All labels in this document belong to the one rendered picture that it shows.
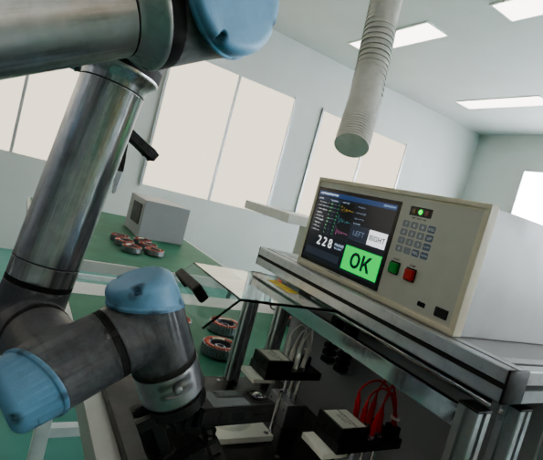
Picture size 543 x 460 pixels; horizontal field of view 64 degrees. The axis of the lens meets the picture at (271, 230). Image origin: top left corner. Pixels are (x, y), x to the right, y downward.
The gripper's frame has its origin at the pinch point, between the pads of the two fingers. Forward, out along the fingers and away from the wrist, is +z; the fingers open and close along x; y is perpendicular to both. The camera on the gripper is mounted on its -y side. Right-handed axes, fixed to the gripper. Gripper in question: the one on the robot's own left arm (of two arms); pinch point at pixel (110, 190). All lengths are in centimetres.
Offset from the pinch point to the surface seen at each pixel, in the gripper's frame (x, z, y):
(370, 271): 61, -1, -36
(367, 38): -56, -96, -112
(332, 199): 44, -12, -36
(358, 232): 55, -7, -36
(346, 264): 54, 0, -36
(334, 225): 47, -7, -36
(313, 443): 70, 27, -25
